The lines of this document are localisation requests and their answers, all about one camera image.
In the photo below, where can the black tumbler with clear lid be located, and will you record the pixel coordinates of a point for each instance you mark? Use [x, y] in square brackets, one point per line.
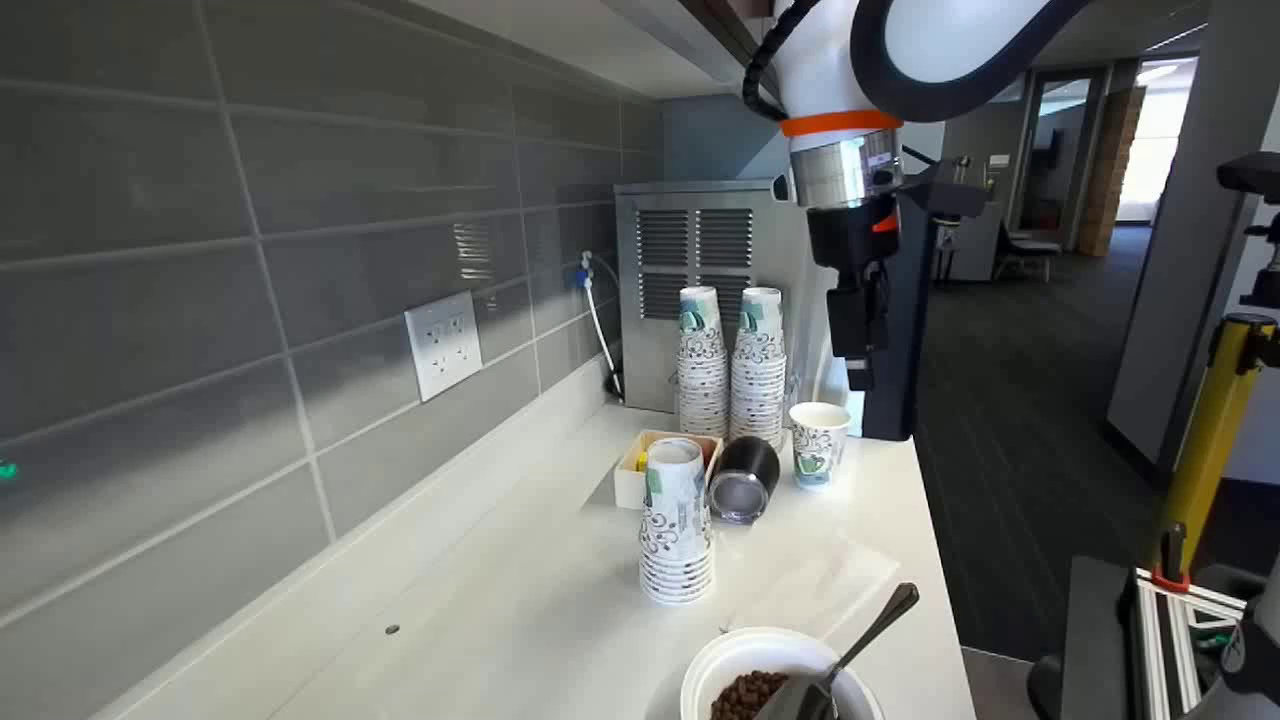
[744, 483]

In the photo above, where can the brown food pieces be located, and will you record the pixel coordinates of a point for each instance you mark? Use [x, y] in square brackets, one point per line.
[744, 699]

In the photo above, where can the tall stack of paper cups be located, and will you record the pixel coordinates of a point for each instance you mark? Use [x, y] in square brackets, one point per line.
[702, 364]
[759, 364]

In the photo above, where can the grey metal vented appliance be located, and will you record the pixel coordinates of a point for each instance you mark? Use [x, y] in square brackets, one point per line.
[775, 234]

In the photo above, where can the brown wooden door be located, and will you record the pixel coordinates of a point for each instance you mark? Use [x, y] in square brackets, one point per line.
[1108, 161]

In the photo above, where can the black clamp with orange grip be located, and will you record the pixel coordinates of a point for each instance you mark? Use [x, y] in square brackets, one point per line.
[1175, 555]

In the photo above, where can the yellow pole with black base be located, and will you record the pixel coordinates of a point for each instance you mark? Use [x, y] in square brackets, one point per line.
[1205, 443]

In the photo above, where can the white paper napkin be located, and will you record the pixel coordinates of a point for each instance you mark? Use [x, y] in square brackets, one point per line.
[813, 582]

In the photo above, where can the single printed paper cup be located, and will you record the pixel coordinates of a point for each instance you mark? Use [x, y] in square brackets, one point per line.
[818, 445]

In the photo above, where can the white cup with items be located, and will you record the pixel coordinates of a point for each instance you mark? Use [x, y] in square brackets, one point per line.
[676, 534]

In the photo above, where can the white wall outlet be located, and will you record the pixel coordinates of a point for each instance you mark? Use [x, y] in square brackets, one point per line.
[442, 346]

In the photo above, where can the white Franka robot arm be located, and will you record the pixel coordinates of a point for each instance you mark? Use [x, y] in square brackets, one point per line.
[826, 52]

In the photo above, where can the black camera on tripod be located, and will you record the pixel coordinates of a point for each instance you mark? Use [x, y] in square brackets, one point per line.
[1252, 180]

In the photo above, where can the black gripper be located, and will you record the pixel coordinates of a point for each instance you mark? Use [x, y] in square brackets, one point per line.
[853, 267]

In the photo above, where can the aluminium profile frame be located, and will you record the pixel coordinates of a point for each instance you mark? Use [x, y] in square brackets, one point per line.
[1162, 641]

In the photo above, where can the white bowl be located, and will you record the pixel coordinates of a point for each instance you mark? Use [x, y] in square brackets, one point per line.
[706, 675]

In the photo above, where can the black tall panel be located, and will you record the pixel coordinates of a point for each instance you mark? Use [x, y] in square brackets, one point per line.
[913, 334]

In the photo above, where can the yellow and white box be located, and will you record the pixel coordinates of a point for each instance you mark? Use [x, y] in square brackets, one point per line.
[631, 483]

